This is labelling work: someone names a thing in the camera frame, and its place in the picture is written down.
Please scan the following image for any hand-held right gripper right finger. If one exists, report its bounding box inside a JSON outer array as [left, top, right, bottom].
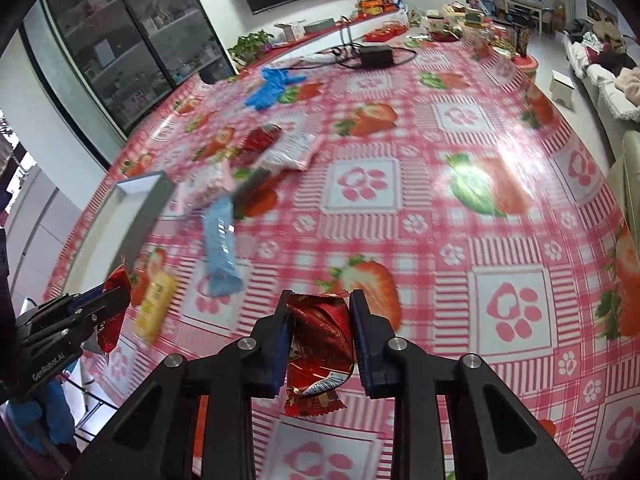
[[349, 289, 583, 480]]

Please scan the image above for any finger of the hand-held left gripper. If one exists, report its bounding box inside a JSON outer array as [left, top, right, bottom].
[[19, 287, 132, 350], [29, 285, 109, 324]]

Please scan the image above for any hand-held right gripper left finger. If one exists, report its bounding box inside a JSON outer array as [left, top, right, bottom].
[[65, 290, 293, 480]]

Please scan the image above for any red foil snack packet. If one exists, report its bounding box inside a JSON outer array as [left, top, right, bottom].
[[96, 265, 133, 356], [282, 292, 358, 418], [240, 124, 283, 153]]

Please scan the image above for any yellow snack packet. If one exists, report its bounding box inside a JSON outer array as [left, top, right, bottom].
[[134, 269, 178, 347]]

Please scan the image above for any grey cardboard box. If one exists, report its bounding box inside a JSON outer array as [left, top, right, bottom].
[[62, 170, 177, 293]]

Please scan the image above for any light blue snack packet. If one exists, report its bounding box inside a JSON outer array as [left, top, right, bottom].
[[200, 195, 245, 297]]

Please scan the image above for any white and pink snack packet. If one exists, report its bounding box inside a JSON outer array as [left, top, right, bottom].
[[255, 127, 326, 173]]

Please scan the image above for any person's left hand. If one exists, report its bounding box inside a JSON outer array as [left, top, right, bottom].
[[10, 382, 77, 456]]

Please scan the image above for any strawberry print tablecloth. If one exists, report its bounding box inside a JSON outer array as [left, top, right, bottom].
[[42, 32, 640, 480]]

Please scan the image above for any dark snack packet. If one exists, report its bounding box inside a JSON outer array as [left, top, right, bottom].
[[231, 167, 288, 221]]

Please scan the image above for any blue nitrile glove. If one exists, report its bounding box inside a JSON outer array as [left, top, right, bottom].
[[244, 85, 288, 111], [262, 66, 307, 92]]

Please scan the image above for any glass door cabinet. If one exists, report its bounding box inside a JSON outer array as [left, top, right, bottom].
[[42, 0, 236, 136]]

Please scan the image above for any green potted plant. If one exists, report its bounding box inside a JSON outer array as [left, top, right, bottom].
[[227, 30, 276, 68]]

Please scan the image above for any black power adapter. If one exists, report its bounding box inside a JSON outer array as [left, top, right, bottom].
[[360, 46, 396, 67]]

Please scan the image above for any red tray of sweets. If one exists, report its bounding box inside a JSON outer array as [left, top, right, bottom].
[[364, 22, 407, 42]]

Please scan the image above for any red round tin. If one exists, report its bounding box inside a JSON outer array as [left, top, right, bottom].
[[514, 55, 538, 81]]

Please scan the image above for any white step stool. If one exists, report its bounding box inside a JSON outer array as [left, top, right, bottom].
[[549, 71, 576, 108]]

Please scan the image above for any orange gift box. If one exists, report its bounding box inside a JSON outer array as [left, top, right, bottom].
[[356, 0, 396, 16]]

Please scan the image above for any light sofa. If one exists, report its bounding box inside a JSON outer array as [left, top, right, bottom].
[[565, 35, 640, 176]]

